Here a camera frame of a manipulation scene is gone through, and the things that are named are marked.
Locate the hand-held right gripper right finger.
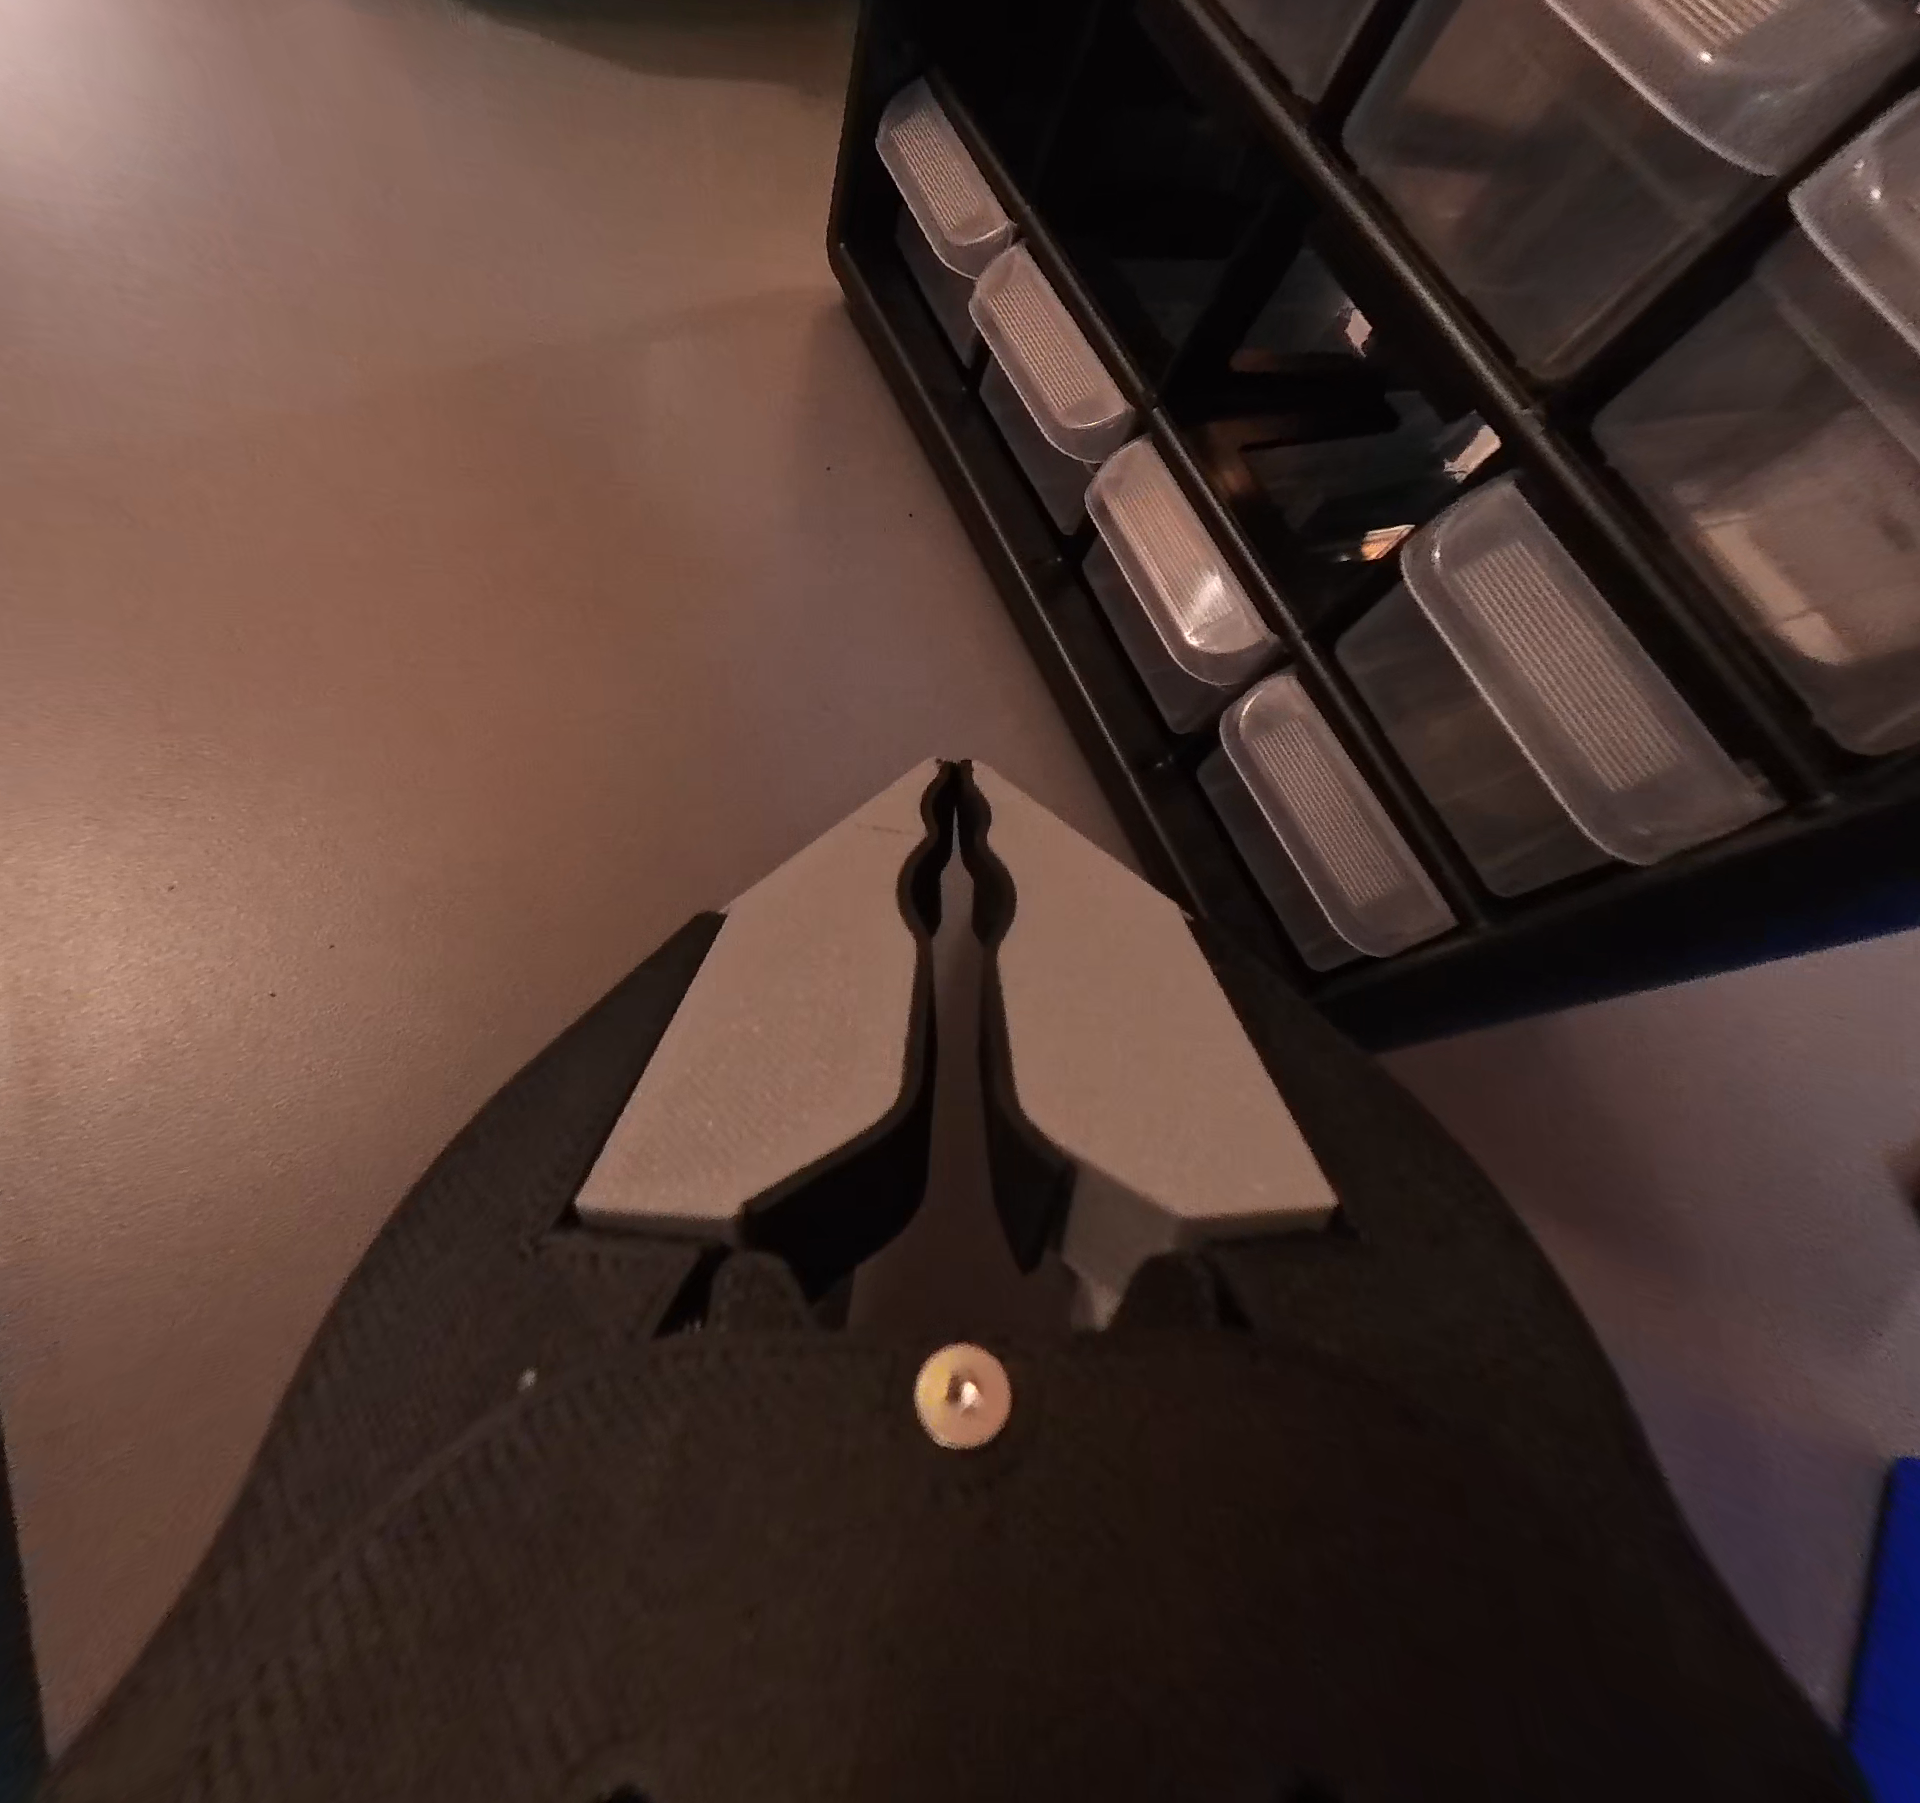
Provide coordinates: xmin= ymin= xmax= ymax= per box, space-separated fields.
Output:
xmin=960 ymin=760 xmax=1341 ymax=1335

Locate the set of clear drawers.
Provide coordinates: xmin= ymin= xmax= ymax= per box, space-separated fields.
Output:
xmin=873 ymin=0 xmax=1920 ymax=971

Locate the clear plastic drawer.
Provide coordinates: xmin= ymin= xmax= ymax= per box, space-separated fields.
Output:
xmin=1326 ymin=479 xmax=1779 ymax=905

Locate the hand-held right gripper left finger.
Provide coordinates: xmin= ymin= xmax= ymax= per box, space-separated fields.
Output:
xmin=568 ymin=760 xmax=960 ymax=1316

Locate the blue box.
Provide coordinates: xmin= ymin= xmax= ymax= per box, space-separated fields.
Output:
xmin=1842 ymin=1461 xmax=1920 ymax=1803

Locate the black drawer cabinet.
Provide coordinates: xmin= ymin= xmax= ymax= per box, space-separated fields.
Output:
xmin=828 ymin=0 xmax=1920 ymax=1056

